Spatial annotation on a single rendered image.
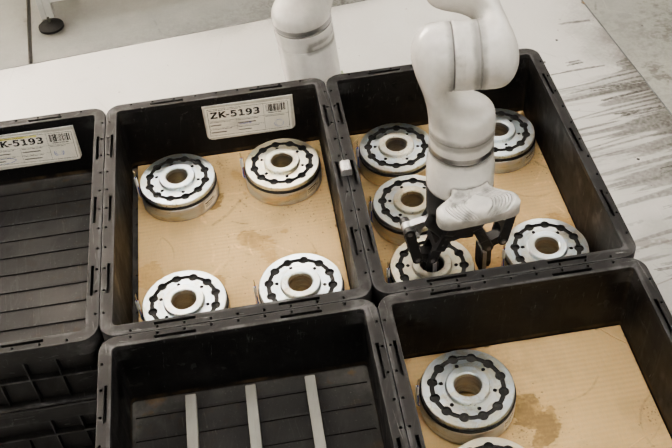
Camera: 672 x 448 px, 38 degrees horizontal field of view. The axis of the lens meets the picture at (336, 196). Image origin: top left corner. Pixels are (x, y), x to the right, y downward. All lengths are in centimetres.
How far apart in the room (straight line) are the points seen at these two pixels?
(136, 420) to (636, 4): 241
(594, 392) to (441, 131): 34
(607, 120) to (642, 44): 141
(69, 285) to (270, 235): 26
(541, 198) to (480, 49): 41
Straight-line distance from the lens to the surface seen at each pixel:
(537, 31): 184
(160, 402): 115
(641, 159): 160
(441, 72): 96
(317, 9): 150
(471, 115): 101
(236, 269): 125
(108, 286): 115
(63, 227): 137
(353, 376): 113
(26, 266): 133
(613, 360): 117
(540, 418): 111
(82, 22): 330
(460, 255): 121
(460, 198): 105
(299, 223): 129
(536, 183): 134
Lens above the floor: 175
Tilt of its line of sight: 44 degrees down
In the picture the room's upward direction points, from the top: 5 degrees counter-clockwise
